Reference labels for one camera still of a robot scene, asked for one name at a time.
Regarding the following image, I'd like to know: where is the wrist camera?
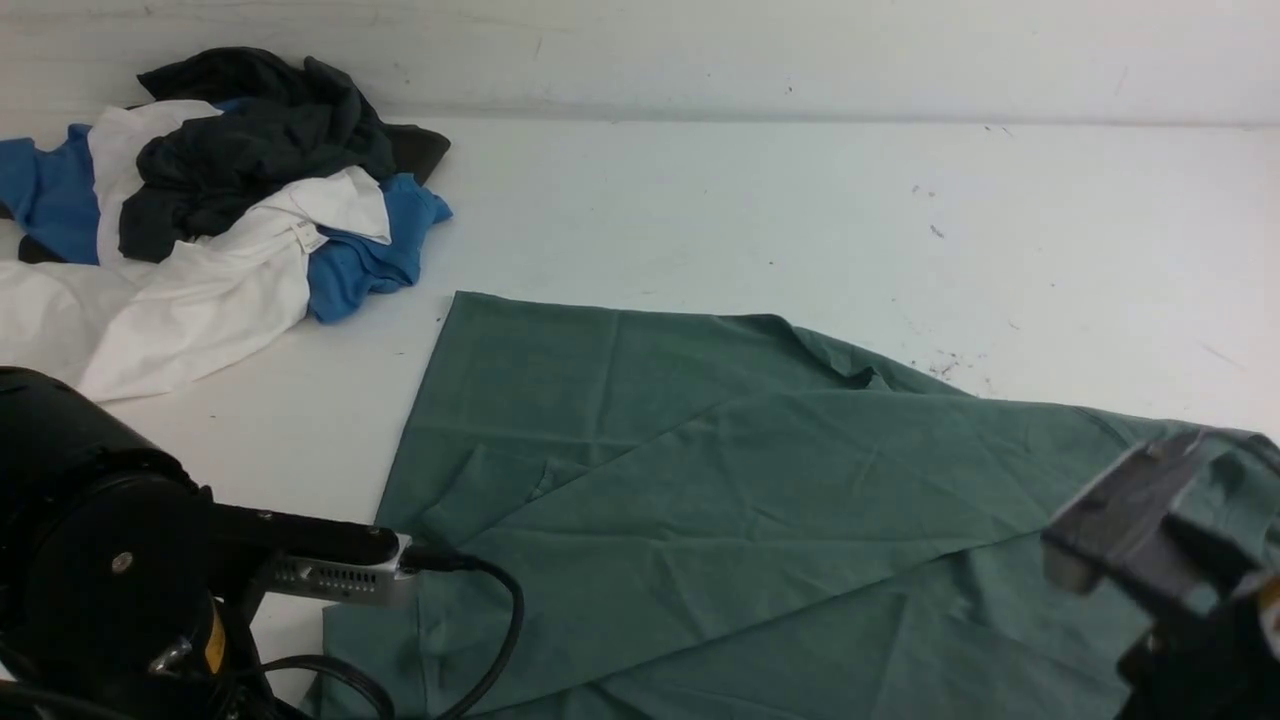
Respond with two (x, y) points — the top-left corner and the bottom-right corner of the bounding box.
(1039, 428), (1277, 618)
(209, 503), (416, 615)

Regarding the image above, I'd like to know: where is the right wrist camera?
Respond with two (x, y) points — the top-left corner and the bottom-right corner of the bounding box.
(1039, 428), (1277, 618)

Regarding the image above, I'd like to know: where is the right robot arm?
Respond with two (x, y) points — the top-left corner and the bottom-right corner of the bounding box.
(1116, 571), (1279, 719)

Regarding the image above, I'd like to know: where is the dark grey shirt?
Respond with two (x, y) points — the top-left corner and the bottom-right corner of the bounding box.
(1, 47), (451, 265)

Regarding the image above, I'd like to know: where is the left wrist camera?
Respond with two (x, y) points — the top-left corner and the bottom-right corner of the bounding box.
(209, 503), (416, 615)

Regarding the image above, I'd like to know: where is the green long sleeve shirt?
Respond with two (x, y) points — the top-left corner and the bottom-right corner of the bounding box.
(376, 293), (1181, 719)

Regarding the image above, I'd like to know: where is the white shirt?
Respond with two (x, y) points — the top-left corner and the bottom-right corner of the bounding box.
(1, 100), (390, 402)

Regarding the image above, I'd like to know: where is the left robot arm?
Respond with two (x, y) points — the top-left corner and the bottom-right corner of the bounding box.
(1, 366), (280, 719)

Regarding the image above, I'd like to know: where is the blue shirt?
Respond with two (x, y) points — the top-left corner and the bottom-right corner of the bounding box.
(3, 97), (453, 324)

